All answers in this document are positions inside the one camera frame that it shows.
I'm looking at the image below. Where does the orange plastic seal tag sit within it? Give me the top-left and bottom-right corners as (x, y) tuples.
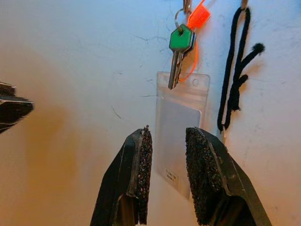
(171, 0), (217, 83)

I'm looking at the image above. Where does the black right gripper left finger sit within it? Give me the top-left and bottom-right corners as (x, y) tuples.
(90, 124), (153, 226)

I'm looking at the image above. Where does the clear plastic badge holder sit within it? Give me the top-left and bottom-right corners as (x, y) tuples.
(155, 71), (211, 201)

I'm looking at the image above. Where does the dark-headed key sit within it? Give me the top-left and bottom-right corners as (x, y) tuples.
(181, 30), (197, 59)

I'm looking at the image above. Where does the silver key ring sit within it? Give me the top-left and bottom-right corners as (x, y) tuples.
(174, 8), (189, 32)

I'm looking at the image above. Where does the green-headed key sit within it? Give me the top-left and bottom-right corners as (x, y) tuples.
(167, 23), (196, 90)

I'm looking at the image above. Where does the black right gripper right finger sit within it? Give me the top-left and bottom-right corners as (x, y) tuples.
(185, 126), (273, 226)

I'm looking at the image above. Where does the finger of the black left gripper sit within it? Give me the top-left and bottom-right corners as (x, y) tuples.
(0, 94), (35, 135)
(0, 81), (17, 96)

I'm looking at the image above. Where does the black cord loop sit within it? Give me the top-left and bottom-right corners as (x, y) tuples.
(216, 6), (266, 137)

